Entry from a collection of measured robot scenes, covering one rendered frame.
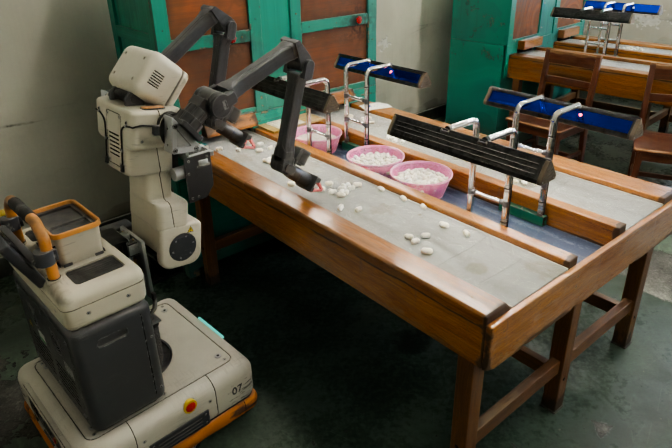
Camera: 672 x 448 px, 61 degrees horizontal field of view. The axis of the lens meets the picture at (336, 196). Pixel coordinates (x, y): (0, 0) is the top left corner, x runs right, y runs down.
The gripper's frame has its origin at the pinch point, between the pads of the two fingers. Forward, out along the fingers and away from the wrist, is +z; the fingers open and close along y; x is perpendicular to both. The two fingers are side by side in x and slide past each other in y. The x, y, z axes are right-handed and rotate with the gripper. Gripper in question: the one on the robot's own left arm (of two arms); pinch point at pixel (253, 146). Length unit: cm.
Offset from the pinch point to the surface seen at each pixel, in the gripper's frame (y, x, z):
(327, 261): -66, 26, 5
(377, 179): -47, -12, 29
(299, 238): -49, 24, 3
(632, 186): -121, -58, 81
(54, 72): 126, 14, -45
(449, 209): -86, -13, 29
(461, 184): -66, -29, 56
